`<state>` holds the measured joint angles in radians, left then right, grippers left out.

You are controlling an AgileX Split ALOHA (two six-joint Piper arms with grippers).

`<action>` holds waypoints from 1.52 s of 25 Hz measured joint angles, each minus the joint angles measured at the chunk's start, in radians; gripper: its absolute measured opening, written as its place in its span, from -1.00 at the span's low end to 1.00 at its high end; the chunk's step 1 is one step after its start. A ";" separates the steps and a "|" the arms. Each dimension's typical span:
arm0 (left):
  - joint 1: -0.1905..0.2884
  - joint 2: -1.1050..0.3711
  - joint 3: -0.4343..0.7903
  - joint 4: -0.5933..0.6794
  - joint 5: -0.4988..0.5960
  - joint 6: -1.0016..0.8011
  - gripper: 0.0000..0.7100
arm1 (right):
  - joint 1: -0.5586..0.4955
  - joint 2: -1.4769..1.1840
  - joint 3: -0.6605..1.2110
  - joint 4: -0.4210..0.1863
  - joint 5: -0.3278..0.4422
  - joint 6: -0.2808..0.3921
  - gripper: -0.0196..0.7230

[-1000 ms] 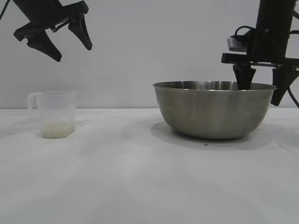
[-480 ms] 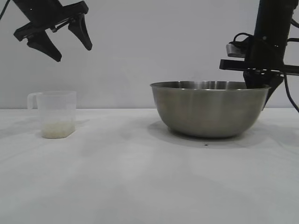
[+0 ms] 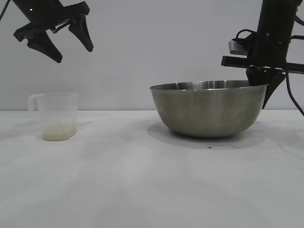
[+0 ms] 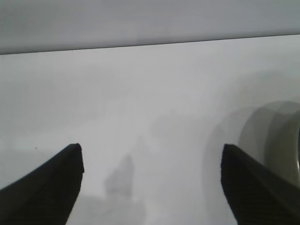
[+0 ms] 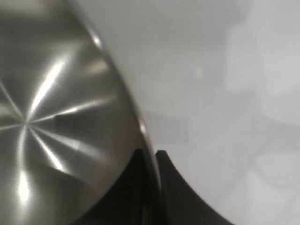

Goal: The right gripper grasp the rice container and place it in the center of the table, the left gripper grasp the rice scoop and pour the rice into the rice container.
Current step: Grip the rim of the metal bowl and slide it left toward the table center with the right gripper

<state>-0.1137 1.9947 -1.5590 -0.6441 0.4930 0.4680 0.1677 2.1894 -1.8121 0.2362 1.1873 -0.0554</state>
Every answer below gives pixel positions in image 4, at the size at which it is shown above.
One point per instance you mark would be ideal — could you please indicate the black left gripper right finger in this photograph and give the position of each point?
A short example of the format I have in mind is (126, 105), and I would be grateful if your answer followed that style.
(253, 189)

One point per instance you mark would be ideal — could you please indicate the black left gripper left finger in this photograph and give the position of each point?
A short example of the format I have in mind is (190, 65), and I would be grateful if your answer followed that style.
(49, 187)

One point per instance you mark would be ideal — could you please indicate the stainless steel mixing bowl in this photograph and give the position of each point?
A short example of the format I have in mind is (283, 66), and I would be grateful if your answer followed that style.
(281, 140)

